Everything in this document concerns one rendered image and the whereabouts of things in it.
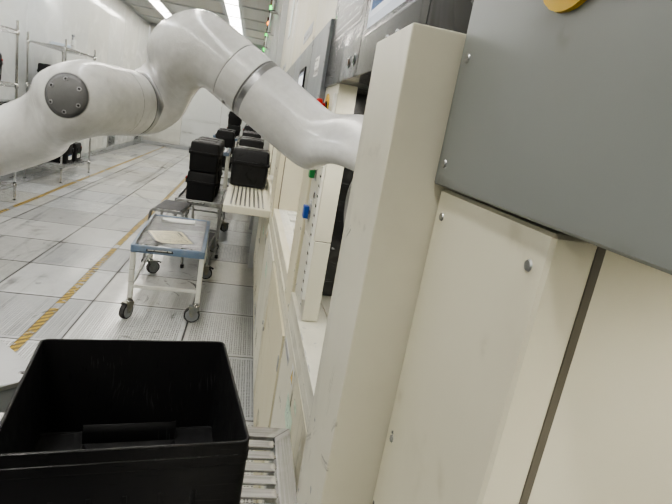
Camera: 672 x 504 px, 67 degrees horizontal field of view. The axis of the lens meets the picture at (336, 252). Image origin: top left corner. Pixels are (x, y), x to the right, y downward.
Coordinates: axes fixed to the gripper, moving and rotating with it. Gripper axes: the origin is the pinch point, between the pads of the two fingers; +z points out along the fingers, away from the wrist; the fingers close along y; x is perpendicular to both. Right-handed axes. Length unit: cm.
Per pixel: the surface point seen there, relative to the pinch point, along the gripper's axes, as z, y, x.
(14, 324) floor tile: -159, -206, -122
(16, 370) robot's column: -84, -28, -45
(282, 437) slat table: -34, -12, -45
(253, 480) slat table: -39, 0, -45
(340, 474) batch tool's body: -33.2, 27.2, -21.6
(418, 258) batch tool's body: -30.2, 27.0, 0.5
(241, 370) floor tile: -37, -176, -122
